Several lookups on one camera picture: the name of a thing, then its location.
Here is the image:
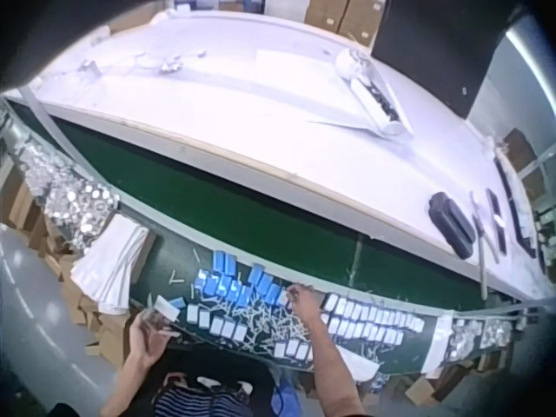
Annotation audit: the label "person's left hand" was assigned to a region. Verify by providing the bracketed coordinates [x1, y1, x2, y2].
[129, 309, 180, 370]

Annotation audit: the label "black panel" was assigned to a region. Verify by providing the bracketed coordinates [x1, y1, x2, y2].
[370, 0, 512, 119]

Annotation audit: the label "white round object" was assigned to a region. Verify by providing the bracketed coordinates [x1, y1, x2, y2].
[335, 46, 371, 81]

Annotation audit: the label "flat cardboard boxes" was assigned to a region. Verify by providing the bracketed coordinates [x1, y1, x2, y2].
[375, 354, 505, 405]

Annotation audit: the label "white long tool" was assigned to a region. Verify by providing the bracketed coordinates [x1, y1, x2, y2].
[470, 191, 501, 301]

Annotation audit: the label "blue object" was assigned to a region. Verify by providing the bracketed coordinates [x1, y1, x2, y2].
[271, 375, 301, 416]

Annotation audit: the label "small metal part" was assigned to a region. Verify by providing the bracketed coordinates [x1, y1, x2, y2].
[79, 57, 102, 78]

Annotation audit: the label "group of blue packets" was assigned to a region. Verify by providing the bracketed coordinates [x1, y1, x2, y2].
[193, 250, 293, 310]

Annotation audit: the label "short black tray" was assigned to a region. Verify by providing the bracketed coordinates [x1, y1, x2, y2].
[483, 188, 510, 256]

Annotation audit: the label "grey metal bar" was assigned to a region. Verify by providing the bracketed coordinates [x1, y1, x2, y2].
[17, 83, 76, 151]

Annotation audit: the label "clear packet with white card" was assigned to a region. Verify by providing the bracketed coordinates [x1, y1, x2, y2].
[142, 295, 182, 336]

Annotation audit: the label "black zip case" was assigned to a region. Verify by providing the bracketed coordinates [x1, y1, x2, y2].
[427, 190, 478, 261]

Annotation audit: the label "narrow stack of white sheets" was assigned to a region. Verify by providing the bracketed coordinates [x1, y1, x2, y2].
[421, 313, 454, 378]

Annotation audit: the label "cluster of white packets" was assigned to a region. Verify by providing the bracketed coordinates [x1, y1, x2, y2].
[185, 303, 249, 341]

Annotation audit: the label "white paper sheet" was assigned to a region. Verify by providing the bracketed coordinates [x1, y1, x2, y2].
[255, 49, 338, 82]

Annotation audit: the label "long black tray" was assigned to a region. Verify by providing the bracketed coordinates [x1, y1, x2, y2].
[493, 155, 542, 258]

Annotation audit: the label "large heap of silver foil pieces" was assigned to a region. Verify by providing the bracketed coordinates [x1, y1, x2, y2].
[12, 137, 121, 255]

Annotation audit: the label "heap of white strips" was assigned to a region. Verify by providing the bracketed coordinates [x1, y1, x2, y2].
[167, 247, 392, 370]

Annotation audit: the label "green conveyor belt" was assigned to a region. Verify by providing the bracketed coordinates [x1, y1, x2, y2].
[7, 97, 530, 315]

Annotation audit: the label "small heap of silver foil pieces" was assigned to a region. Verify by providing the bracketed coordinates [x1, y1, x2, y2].
[449, 317, 516, 362]

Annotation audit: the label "long row of white packets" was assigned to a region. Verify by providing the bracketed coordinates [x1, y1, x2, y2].
[320, 293, 426, 349]

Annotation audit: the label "person's right hand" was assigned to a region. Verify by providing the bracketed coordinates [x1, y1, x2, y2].
[286, 283, 326, 334]

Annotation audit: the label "fanned stack of white sheets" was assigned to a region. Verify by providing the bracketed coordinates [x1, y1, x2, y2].
[70, 213, 151, 314]

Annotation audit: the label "stack of brown cartons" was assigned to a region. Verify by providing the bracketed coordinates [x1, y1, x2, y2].
[303, 0, 386, 47]

